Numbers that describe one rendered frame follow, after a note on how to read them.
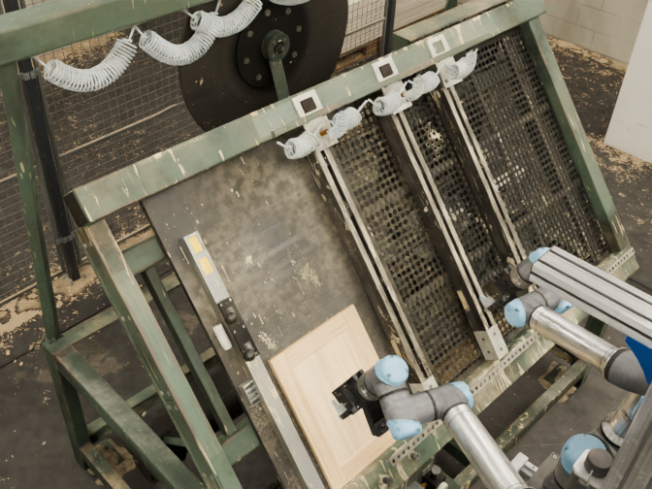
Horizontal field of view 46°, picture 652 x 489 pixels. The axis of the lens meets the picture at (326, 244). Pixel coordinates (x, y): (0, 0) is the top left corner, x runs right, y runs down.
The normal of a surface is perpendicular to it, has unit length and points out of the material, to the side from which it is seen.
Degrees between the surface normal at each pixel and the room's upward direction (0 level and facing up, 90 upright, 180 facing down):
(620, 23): 90
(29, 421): 0
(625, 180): 0
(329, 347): 50
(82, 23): 90
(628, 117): 90
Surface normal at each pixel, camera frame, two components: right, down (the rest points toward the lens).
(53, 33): 0.70, 0.47
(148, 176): 0.56, -0.13
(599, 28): -0.69, 0.44
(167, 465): 0.04, -0.77
